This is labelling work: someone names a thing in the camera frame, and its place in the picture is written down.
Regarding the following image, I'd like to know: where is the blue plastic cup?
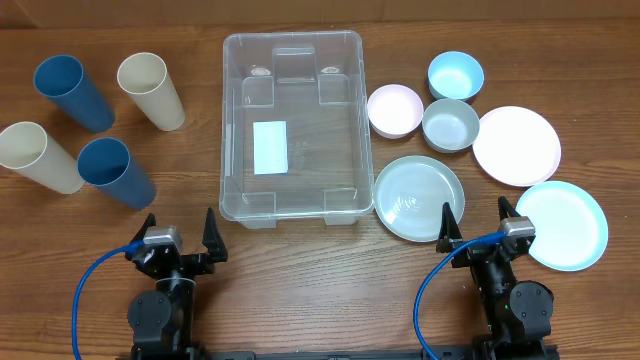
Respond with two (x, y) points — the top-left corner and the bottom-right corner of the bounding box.
(77, 137), (156, 210)
(33, 54), (115, 133)

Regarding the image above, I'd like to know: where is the left blue cable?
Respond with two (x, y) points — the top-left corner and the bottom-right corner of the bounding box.
(71, 240), (146, 360)

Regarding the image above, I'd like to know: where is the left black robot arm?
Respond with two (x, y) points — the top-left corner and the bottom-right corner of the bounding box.
(125, 209), (228, 360)

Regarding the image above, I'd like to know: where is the cream plastic cup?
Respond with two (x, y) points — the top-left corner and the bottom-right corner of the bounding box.
(1, 121), (85, 194)
(117, 52), (186, 131)

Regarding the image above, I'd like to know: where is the blue cable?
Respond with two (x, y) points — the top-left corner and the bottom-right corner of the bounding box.
(71, 240), (146, 360)
(412, 231), (507, 360)

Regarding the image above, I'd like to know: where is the grey-green plastic plate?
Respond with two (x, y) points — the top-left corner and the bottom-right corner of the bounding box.
(373, 155), (465, 242)

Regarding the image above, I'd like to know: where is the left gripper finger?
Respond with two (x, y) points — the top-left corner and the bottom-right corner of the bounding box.
(125, 213), (156, 260)
(202, 207), (228, 263)

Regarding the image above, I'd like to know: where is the far cream plastic cup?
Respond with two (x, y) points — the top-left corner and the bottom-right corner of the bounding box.
(117, 52), (186, 131)

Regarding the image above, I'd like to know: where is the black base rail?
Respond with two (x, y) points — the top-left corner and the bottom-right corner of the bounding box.
(115, 346), (560, 360)

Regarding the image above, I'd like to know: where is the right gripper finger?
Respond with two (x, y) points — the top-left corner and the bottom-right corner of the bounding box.
(436, 202), (463, 253)
(498, 196), (520, 220)

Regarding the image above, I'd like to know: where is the right blue cable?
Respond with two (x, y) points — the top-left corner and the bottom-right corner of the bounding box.
(412, 231), (507, 360)

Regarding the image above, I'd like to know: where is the near cream plastic cup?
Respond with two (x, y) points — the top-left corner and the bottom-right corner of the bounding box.
(1, 121), (85, 194)

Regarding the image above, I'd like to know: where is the near blue plastic cup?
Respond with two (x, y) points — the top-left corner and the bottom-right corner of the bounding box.
(77, 137), (156, 210)

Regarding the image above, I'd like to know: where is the pink plastic plate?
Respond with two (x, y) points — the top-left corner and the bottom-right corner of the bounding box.
(472, 106), (562, 187)

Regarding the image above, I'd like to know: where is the light blue plastic plate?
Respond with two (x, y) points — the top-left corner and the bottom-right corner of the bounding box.
(516, 181), (609, 272)

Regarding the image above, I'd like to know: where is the far blue plastic cup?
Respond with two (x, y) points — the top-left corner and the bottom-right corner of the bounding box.
(33, 54), (115, 133)

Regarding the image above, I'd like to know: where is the light blue plastic bowl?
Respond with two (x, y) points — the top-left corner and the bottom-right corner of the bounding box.
(427, 51), (485, 101)

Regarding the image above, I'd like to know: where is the grey plastic bowl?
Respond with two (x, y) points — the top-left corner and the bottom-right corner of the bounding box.
(422, 98), (480, 153)

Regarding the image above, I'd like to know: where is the pink plastic bowl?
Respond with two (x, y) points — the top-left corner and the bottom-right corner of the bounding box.
(367, 84), (424, 139)

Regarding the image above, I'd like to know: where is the clear plastic storage bin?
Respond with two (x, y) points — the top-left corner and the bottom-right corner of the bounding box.
(219, 30), (374, 229)

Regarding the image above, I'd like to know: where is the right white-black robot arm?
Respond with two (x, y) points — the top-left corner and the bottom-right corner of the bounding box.
(435, 196), (559, 360)

